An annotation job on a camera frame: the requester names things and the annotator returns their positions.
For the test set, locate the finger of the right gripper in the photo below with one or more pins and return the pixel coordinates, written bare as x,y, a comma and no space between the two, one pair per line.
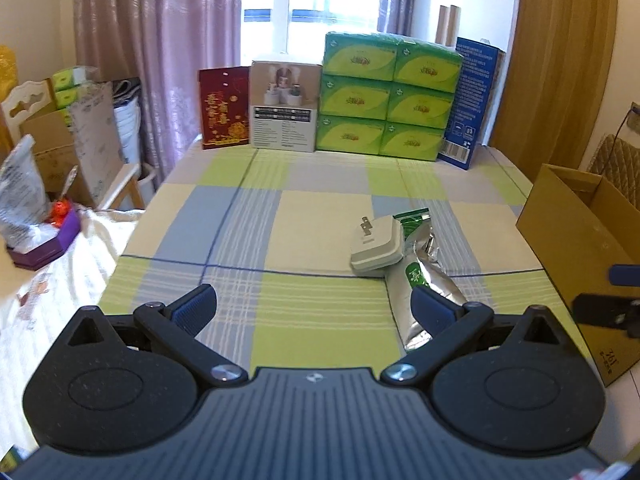
624,275
614,312

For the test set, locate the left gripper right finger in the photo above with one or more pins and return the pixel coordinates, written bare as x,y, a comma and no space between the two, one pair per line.
453,329

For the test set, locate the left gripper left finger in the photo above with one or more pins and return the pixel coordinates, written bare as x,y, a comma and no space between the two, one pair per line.
172,330

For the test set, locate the silver green tea bag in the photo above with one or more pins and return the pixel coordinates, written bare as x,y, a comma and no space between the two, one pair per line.
418,266

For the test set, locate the white power adapter plug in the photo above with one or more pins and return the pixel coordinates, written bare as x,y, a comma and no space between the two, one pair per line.
376,244

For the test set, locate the brown cardboard box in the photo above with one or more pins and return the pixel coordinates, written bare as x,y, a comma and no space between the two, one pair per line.
579,225

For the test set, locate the checkered tablecloth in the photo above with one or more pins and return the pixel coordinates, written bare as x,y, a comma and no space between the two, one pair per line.
271,230

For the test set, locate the purple gift box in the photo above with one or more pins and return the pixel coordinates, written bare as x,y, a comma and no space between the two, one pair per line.
50,250

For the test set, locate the white plastic bag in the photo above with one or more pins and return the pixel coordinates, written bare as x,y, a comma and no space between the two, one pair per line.
24,203

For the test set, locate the brown curtain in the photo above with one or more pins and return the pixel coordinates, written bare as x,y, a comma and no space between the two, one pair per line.
560,57

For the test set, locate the white paper shopping bag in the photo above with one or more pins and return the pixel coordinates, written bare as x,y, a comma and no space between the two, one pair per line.
96,141

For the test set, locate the brown cardboard carton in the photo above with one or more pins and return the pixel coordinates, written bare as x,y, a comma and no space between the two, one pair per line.
55,156

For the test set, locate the red gift envelope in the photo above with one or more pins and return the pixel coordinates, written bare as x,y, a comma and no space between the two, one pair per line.
224,106

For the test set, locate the green tissue pack stack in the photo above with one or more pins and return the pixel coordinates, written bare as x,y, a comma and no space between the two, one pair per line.
385,94

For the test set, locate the blue milk carton box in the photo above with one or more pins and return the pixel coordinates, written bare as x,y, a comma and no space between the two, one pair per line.
476,90

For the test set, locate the white product box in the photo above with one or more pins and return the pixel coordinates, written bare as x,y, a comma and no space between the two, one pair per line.
283,105

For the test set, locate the cardboard tubes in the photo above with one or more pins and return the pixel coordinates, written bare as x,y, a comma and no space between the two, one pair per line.
448,23

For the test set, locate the yellow plastic bag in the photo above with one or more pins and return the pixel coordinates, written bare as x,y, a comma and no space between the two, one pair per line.
8,72

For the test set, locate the purple curtain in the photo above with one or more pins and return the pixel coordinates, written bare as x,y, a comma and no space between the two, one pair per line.
165,44

